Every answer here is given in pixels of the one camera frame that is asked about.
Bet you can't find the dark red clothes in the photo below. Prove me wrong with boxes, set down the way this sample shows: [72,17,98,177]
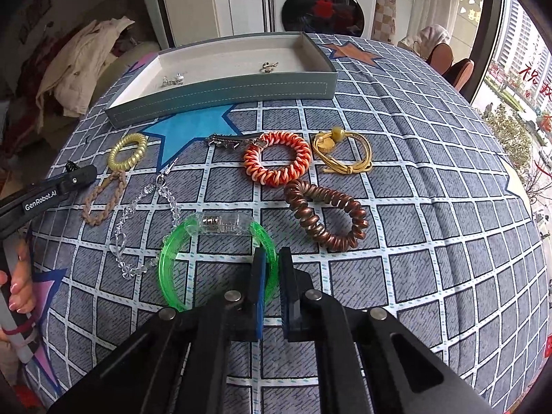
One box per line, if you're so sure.
[0,30,87,156]

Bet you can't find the grey jewelry tray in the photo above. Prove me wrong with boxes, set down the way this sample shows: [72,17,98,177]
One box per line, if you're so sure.
[105,31,338,129]

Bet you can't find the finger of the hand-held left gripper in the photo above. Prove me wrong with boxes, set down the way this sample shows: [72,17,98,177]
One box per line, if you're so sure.
[57,165,98,196]

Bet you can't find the orange white braided hair tie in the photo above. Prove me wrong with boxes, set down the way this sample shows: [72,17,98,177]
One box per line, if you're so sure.
[244,131,305,187]

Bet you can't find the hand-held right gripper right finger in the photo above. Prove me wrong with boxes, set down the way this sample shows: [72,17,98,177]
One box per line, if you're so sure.
[279,248,496,414]

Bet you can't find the brown chair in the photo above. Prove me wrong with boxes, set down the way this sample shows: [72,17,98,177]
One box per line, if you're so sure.
[446,58,475,91]
[429,44,453,74]

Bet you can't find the cream jacket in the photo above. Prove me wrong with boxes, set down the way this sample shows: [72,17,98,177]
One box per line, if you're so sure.
[35,16,136,132]

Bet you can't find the silver hair clip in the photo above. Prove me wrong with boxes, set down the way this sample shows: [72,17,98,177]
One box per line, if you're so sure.
[206,131,268,151]

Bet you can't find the yellow cord bracelet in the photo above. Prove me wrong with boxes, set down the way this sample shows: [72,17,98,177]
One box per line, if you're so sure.
[311,126,374,174]

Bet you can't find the copper spiral hair tie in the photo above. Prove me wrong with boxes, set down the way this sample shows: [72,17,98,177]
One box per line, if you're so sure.
[284,180,370,251]

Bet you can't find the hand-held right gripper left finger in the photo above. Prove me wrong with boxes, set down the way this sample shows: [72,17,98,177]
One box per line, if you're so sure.
[47,248,268,414]

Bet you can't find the brown braided hair tie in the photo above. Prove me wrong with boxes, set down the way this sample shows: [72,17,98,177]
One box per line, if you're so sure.
[82,169,129,226]

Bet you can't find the green translucent bracelet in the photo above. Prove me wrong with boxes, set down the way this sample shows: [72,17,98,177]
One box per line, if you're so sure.
[159,213,279,313]

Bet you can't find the white cabinet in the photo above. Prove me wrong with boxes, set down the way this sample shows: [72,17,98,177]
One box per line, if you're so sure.
[157,0,277,48]

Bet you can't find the checkered towel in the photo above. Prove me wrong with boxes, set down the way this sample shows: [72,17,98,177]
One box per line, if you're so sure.
[373,0,396,44]

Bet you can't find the person's left hand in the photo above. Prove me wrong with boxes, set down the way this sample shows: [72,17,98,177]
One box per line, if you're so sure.
[0,244,33,346]

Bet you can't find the red handled mop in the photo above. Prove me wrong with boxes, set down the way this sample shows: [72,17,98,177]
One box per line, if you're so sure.
[244,0,274,33]

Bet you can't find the star printed checked tablecloth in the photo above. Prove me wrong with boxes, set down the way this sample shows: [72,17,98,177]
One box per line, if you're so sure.
[26,32,546,414]

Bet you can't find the clear bead chain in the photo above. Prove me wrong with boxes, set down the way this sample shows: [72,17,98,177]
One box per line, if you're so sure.
[110,157,184,281]

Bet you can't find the gold spiral hair tie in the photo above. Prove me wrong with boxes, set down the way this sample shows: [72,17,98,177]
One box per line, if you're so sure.
[107,133,148,171]

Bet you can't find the white cloth on chair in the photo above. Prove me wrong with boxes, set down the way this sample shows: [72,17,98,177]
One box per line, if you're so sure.
[399,26,449,59]

